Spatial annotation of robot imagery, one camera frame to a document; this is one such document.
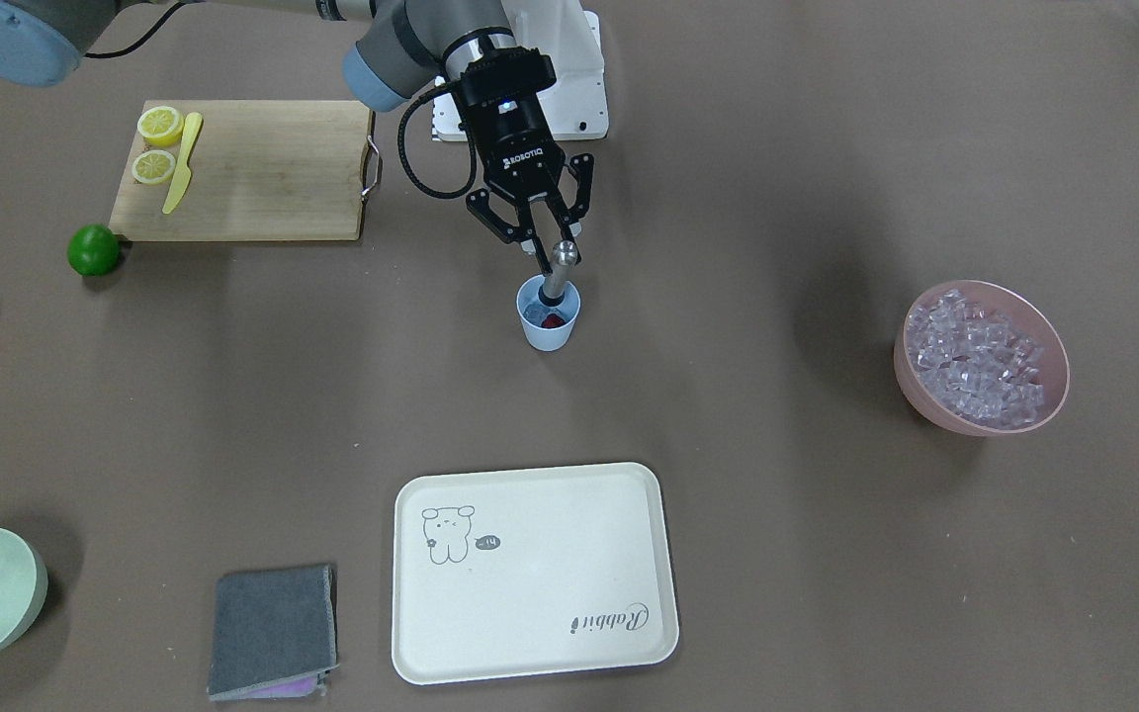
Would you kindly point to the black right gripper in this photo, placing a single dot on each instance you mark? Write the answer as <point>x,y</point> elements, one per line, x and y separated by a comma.
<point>522,160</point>

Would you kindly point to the steel muddler black tip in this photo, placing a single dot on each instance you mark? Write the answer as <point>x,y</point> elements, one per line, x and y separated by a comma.
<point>564,258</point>

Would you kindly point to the light blue plastic cup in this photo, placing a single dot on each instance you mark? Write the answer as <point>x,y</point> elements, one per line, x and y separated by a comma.
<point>547,340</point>

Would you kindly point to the clear ice cubes pile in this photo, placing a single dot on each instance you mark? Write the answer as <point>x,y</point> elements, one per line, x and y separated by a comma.
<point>975,361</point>

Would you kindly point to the wooden cutting board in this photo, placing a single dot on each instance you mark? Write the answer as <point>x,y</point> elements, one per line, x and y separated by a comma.
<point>263,170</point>

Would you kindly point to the yellow plastic knife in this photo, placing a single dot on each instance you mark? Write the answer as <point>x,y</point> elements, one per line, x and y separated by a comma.
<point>181,178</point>

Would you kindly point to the lemon slice lower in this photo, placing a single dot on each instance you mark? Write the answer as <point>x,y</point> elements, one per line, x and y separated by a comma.
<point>161,127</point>

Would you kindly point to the lemon slice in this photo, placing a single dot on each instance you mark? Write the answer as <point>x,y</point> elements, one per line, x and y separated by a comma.
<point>153,167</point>
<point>161,127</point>

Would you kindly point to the lemon slice upper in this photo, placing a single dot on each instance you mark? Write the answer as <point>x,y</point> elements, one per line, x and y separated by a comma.
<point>153,167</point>

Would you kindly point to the cream rabbit tray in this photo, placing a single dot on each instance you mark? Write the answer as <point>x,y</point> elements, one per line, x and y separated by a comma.
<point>530,572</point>

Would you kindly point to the green lime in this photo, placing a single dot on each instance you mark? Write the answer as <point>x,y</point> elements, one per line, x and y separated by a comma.
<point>94,250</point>

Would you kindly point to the pink bowl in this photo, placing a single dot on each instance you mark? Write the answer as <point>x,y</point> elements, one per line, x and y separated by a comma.
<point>1055,367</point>

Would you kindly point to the grey folded cloth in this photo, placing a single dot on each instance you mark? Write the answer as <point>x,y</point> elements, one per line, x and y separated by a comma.
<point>274,634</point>

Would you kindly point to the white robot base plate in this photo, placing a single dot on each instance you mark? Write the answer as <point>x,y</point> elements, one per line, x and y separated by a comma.
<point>576,106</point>

